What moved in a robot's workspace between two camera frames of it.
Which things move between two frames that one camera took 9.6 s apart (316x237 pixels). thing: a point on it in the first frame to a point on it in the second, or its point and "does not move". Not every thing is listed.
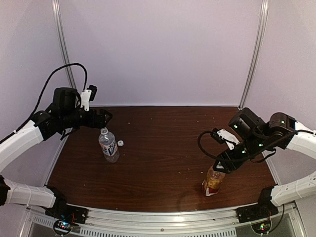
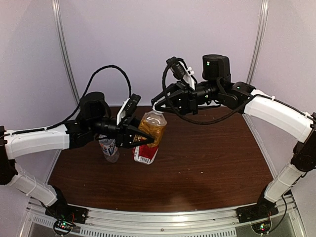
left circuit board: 61,227 does not move
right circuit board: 261,227 does not move
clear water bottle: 108,145 does not move
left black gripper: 100,123 to 124,134
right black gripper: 227,164 to 186,99
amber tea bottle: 213,181 to 154,124
